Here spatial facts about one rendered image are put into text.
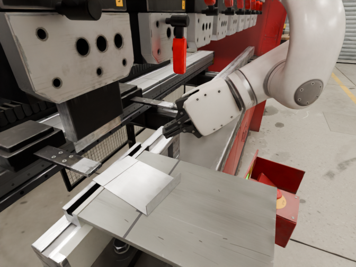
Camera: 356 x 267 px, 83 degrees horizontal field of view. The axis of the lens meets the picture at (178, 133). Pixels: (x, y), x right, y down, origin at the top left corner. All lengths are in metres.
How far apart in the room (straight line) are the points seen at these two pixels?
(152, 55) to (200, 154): 0.37
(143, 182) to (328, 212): 1.70
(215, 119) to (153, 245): 0.27
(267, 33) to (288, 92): 2.00
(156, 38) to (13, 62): 0.22
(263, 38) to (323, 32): 2.01
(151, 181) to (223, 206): 0.12
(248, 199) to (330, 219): 1.56
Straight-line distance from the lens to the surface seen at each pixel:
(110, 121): 0.35
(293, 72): 0.37
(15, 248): 1.76
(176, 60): 0.39
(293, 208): 0.69
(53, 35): 0.23
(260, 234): 0.32
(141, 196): 0.34
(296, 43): 0.36
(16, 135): 0.54
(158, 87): 0.96
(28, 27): 0.22
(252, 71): 0.43
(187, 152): 0.64
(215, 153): 0.64
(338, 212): 1.98
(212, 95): 0.42
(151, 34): 0.36
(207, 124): 0.44
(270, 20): 2.36
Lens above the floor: 1.25
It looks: 31 degrees down
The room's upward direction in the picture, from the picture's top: straight up
